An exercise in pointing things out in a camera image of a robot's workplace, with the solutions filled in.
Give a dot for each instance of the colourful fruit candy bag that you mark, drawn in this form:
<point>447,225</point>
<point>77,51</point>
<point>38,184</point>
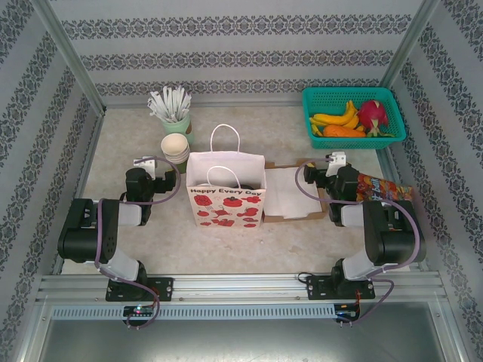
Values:
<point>381,188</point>

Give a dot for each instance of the orange toy carrot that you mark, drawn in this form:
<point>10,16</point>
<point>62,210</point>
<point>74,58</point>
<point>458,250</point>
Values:
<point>343,131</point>

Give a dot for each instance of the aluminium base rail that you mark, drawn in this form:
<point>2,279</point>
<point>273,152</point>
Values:
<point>241,286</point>

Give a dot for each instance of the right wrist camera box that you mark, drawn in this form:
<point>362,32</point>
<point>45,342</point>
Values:
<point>336,163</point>

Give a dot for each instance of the aluminium frame post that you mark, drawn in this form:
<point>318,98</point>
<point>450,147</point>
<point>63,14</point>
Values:
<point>415,30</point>
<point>59,30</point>

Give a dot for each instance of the teal plastic basket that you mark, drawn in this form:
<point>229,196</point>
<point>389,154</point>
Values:
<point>377,143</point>

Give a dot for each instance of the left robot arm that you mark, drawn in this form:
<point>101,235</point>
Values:
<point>87,234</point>

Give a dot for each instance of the grey sheet metal shelf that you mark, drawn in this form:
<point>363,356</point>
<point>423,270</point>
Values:
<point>241,343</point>

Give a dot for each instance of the mint green straw holder mug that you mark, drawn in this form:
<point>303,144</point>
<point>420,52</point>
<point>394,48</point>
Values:
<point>177,126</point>

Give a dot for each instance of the white paper napkin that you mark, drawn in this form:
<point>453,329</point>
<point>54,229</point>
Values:
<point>287,192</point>

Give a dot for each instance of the yellow banana bunch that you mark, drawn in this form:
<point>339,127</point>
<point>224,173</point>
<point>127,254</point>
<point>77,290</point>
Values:
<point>336,120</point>

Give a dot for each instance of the stack of paper cups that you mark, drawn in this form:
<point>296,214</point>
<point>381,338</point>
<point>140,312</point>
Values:
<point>174,145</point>

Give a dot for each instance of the brown cardboard napkin tray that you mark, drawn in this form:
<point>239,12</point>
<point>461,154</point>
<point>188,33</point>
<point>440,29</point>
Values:
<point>269,165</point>

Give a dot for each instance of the white red printed paper bag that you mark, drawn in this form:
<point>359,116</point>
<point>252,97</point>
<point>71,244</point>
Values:
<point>226,211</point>

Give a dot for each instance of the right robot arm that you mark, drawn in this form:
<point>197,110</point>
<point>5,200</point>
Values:
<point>396,241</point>

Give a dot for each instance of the pink dragon fruit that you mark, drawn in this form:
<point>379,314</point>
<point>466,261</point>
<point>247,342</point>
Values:
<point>373,115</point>

